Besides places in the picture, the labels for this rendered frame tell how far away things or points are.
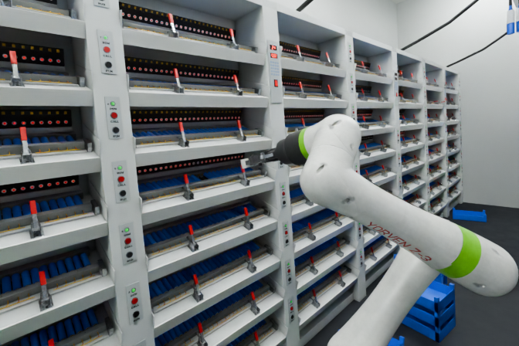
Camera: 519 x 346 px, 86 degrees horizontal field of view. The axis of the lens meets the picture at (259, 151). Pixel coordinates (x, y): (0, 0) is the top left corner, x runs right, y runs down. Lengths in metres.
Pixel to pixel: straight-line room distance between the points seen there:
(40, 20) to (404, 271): 1.17
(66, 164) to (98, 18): 0.42
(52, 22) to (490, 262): 1.18
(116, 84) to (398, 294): 1.00
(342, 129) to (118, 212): 0.68
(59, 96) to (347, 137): 0.74
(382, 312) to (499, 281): 0.29
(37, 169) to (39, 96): 0.19
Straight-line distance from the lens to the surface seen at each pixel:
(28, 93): 0.91
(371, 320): 0.95
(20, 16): 0.96
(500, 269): 0.81
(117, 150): 0.92
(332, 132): 0.64
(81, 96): 0.92
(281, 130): 1.32
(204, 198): 1.06
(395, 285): 0.94
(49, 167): 0.90
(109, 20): 1.00
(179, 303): 1.17
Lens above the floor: 1.15
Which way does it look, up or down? 4 degrees down
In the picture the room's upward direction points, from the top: 4 degrees counter-clockwise
